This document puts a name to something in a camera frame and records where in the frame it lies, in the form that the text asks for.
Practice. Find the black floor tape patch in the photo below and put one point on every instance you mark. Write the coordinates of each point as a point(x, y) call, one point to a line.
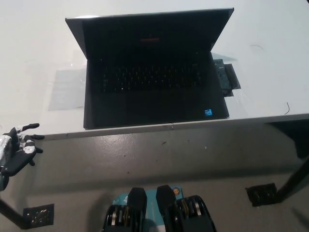
point(260, 194)
point(38, 215)

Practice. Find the black table leg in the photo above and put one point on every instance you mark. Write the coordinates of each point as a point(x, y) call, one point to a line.
point(13, 213)
point(293, 180)

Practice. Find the black table underframe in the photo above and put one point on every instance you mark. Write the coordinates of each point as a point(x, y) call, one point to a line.
point(293, 136)

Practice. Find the dark grey Dell laptop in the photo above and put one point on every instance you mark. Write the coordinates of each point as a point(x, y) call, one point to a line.
point(154, 104)

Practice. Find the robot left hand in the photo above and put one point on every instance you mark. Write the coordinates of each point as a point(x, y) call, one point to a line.
point(18, 162)

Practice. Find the dark glossy patterned tape strip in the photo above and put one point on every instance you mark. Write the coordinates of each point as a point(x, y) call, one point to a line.
point(221, 75)

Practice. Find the teal robot body plate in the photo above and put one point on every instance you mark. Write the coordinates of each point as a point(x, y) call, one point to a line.
point(151, 200)

